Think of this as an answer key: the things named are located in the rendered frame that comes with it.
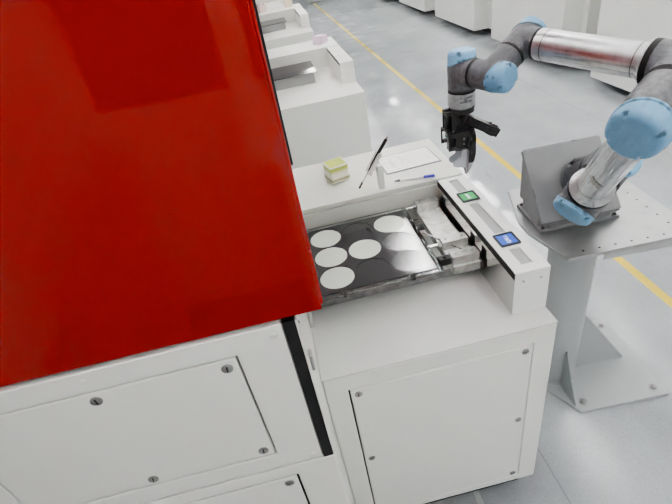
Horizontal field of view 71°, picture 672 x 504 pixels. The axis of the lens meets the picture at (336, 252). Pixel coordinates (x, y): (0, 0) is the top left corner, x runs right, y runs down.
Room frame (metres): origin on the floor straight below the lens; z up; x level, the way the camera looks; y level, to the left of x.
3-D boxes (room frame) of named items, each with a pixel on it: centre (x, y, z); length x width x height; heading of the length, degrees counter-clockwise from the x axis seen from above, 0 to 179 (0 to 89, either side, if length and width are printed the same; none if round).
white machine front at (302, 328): (0.98, 0.12, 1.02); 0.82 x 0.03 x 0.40; 4
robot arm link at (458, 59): (1.27, -0.43, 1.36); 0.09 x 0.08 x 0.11; 28
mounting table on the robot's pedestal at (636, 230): (1.27, -0.85, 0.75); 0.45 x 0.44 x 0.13; 91
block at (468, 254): (1.07, -0.36, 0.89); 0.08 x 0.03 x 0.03; 94
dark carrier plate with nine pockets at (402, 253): (1.19, -0.09, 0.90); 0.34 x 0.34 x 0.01; 4
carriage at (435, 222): (1.23, -0.35, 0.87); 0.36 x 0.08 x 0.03; 4
